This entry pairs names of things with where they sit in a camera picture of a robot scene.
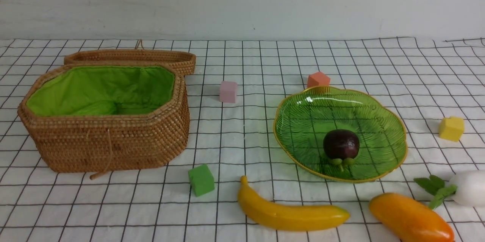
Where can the dark purple mangosteen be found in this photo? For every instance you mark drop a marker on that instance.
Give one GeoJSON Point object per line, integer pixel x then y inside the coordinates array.
{"type": "Point", "coordinates": [341, 147]}

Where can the yellow plastic banana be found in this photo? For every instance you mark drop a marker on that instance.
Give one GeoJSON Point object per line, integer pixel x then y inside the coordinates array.
{"type": "Point", "coordinates": [285, 217]}

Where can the orange plastic mango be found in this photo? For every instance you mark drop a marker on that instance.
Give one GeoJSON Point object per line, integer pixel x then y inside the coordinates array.
{"type": "Point", "coordinates": [410, 220]}

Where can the white plastic radish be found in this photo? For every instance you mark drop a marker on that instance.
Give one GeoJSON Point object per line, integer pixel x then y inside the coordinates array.
{"type": "Point", "coordinates": [465, 188]}

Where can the checkered white tablecloth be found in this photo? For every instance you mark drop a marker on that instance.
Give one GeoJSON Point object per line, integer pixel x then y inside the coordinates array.
{"type": "Point", "coordinates": [422, 81]}

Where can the pink foam cube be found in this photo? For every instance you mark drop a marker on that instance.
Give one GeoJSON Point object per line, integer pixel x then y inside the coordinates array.
{"type": "Point", "coordinates": [228, 92]}

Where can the green glass leaf plate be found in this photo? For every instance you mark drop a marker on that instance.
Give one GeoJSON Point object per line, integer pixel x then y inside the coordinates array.
{"type": "Point", "coordinates": [303, 120]}

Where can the woven wicker basket lid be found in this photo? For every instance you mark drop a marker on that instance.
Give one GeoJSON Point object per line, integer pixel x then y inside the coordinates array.
{"type": "Point", "coordinates": [182, 63]}

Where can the orange foam cube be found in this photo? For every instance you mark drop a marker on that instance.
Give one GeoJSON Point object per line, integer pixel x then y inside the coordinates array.
{"type": "Point", "coordinates": [318, 79]}

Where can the green foam cube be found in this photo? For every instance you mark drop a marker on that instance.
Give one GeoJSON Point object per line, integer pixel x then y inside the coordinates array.
{"type": "Point", "coordinates": [201, 180]}

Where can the woven wicker basket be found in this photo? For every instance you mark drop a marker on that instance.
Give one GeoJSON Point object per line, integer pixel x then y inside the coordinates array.
{"type": "Point", "coordinates": [102, 116]}

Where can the yellow foam cube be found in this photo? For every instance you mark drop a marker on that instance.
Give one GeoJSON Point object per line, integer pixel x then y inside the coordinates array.
{"type": "Point", "coordinates": [451, 128]}

